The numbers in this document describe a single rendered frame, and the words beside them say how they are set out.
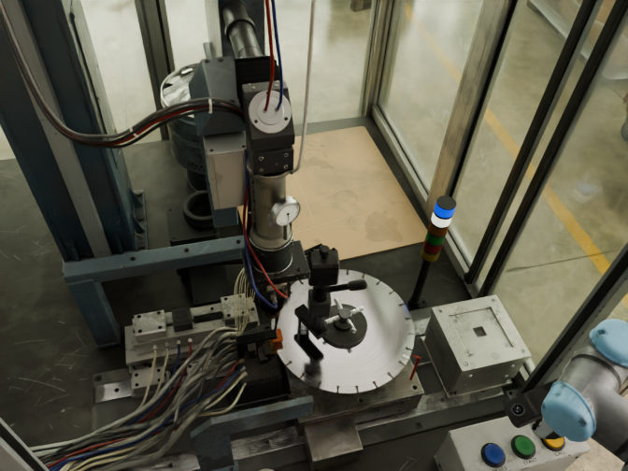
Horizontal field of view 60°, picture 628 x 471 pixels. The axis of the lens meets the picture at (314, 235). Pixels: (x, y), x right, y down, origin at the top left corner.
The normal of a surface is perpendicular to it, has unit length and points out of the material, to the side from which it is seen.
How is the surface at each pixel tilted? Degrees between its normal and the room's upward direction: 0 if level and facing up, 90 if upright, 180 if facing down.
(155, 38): 90
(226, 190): 90
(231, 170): 90
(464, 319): 0
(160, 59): 90
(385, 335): 0
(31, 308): 0
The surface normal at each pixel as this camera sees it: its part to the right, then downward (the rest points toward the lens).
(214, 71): 0.05, -0.66
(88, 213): 0.25, 0.73
